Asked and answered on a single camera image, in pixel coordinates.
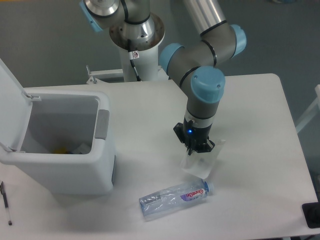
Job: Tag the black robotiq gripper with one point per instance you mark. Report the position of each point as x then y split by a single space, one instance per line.
195 138

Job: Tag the clear plastic wrapper bag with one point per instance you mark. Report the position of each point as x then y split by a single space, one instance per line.
201 164

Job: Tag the clear plastic water bottle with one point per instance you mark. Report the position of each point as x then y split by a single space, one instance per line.
175 198

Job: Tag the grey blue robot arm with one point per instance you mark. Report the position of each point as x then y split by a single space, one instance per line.
137 33

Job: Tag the white plastic trash can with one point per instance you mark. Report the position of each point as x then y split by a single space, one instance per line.
68 119

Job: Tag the trash inside the can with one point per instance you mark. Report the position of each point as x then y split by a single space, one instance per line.
82 149

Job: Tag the white trash can lid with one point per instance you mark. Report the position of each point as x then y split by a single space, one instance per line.
15 110

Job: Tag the black device at table edge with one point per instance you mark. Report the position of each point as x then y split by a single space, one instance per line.
311 213

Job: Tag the black ballpoint pen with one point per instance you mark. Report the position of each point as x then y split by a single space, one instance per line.
6 204

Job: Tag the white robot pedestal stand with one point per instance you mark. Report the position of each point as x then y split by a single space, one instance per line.
136 65

